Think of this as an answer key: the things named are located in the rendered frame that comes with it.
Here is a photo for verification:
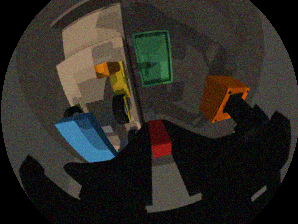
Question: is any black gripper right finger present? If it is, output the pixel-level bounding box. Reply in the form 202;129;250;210
162;119;255;196

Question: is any tan wooden ramp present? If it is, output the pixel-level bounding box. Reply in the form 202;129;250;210
51;0;142;152

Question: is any yellow wedge with orange handle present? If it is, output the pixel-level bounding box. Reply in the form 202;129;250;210
94;60;130;97

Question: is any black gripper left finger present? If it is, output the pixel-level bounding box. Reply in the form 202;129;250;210
64;121;152;206

